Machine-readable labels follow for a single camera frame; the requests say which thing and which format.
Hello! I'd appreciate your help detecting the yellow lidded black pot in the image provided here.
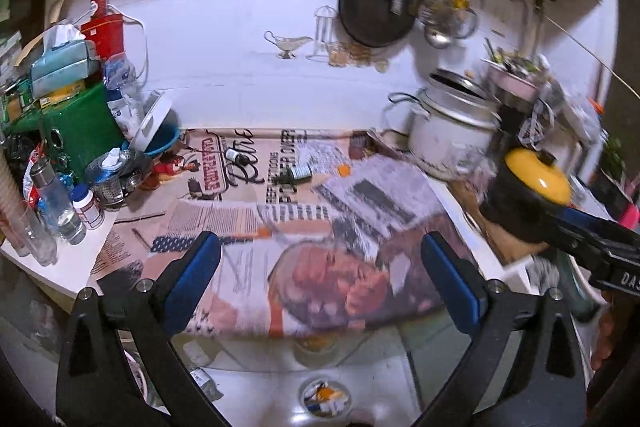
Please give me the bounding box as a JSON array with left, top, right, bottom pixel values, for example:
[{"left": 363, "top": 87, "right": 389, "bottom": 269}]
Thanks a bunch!
[{"left": 480, "top": 147, "right": 572, "bottom": 244}]

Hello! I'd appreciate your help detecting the white pill bottle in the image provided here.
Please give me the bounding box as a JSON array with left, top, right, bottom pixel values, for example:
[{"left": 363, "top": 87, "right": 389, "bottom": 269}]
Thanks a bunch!
[{"left": 70, "top": 183, "right": 104, "bottom": 230}]

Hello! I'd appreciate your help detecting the steel strainer cup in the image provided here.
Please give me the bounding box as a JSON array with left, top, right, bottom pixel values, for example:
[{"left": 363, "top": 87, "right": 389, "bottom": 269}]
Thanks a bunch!
[{"left": 85, "top": 147, "right": 152, "bottom": 208}]

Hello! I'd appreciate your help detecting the clear water bottle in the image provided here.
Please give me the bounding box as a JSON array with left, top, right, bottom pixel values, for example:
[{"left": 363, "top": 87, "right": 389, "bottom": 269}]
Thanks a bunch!
[{"left": 29, "top": 157, "right": 87, "bottom": 245}]

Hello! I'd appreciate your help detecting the small white capped vial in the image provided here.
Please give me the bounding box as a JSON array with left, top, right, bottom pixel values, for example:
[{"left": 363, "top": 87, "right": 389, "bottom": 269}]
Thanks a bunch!
[{"left": 224, "top": 148, "right": 252, "bottom": 167}]

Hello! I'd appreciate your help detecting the blue bowl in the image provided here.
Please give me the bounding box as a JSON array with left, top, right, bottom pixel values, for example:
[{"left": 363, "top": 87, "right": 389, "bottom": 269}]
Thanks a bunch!
[{"left": 144, "top": 124, "right": 181, "bottom": 158}]

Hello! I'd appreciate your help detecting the newspaper table covering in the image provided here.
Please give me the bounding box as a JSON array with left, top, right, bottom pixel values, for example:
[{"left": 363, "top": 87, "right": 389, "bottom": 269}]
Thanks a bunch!
[{"left": 90, "top": 129, "right": 473, "bottom": 337}]

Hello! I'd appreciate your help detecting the sink drain strainer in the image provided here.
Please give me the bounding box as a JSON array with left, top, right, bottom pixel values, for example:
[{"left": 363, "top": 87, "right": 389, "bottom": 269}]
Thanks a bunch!
[{"left": 299, "top": 378, "right": 352, "bottom": 419}]

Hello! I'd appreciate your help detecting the white rice cooker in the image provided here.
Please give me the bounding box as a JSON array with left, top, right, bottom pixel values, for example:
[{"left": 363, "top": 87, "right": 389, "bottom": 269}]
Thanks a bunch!
[{"left": 408, "top": 68, "right": 500, "bottom": 181}]

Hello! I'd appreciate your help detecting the orange peel piece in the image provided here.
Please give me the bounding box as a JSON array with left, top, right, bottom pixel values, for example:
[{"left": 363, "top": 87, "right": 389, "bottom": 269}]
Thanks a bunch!
[{"left": 337, "top": 164, "right": 352, "bottom": 178}]

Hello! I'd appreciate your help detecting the pink utensil holder bowl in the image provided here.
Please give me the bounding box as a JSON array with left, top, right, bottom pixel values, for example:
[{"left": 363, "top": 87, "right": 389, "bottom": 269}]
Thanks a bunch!
[{"left": 483, "top": 58, "right": 540, "bottom": 103}]

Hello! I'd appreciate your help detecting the green box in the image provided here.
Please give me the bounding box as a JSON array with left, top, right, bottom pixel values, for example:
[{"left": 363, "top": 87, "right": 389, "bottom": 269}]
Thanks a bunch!
[{"left": 6, "top": 82, "right": 125, "bottom": 180}]

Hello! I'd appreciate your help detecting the white perforated lid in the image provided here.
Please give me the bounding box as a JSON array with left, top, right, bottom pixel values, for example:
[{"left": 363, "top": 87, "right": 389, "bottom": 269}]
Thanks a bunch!
[{"left": 129, "top": 91, "right": 172, "bottom": 152}]

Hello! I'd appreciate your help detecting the tissue box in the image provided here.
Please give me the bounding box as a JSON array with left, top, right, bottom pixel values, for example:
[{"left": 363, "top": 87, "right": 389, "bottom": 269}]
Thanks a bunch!
[{"left": 30, "top": 24, "right": 100, "bottom": 100}]

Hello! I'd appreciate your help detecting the red thermos jug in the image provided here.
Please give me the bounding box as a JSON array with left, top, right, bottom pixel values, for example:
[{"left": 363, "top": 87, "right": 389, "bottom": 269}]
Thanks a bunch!
[{"left": 80, "top": 0, "right": 125, "bottom": 61}]

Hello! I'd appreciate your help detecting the black frying pan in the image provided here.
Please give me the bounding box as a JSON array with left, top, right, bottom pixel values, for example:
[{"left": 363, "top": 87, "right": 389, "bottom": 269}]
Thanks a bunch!
[{"left": 338, "top": 0, "right": 416, "bottom": 49}]

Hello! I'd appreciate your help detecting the black power cable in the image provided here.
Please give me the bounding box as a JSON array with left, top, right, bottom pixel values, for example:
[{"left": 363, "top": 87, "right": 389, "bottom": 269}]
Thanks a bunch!
[{"left": 387, "top": 91, "right": 426, "bottom": 115}]

